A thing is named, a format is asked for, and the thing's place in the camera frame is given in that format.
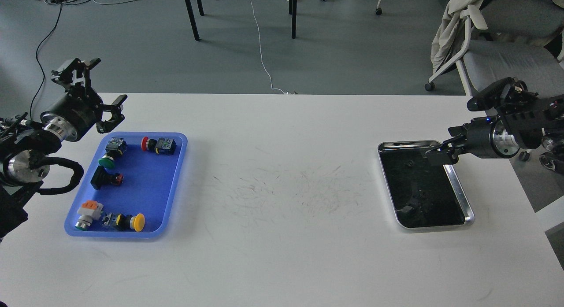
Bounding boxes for black push button switch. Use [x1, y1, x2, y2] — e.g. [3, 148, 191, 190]
[90, 165, 124, 190]

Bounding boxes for silver orange push button switch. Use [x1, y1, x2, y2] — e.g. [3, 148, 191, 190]
[75, 200, 104, 231]

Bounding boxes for red emergency stop switch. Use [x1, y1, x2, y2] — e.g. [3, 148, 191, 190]
[141, 136, 177, 155]

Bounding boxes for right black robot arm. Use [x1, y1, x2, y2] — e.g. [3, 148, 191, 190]
[421, 78, 564, 174]

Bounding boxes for black table leg left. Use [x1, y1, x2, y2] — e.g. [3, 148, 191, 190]
[185, 0, 205, 41]

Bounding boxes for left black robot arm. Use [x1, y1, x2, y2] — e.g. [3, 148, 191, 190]
[0, 58, 127, 237]

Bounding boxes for yellow push button switch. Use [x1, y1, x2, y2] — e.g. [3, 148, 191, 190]
[101, 212, 145, 233]

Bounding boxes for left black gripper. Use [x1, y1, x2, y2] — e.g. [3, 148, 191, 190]
[41, 58, 128, 142]

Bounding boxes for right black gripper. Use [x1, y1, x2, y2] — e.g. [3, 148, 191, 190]
[421, 117, 520, 165]

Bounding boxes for green push button switch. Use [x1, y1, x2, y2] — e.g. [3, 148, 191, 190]
[97, 137, 127, 169]

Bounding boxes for blue plastic tray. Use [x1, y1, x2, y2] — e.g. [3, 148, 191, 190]
[64, 132, 189, 239]

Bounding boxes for steel tray with black liner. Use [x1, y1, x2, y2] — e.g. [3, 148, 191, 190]
[378, 140, 475, 232]

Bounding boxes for beige jacket on chair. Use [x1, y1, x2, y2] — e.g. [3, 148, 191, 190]
[430, 0, 484, 72]

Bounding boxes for grey office chair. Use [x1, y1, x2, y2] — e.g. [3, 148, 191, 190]
[425, 0, 564, 98]

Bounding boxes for black floor cable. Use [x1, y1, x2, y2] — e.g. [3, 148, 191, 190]
[29, 3, 64, 118]

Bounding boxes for black table leg right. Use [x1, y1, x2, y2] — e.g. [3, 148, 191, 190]
[289, 0, 298, 39]

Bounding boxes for black table leg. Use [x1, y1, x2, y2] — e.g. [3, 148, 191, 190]
[185, 0, 205, 41]
[289, 0, 298, 39]

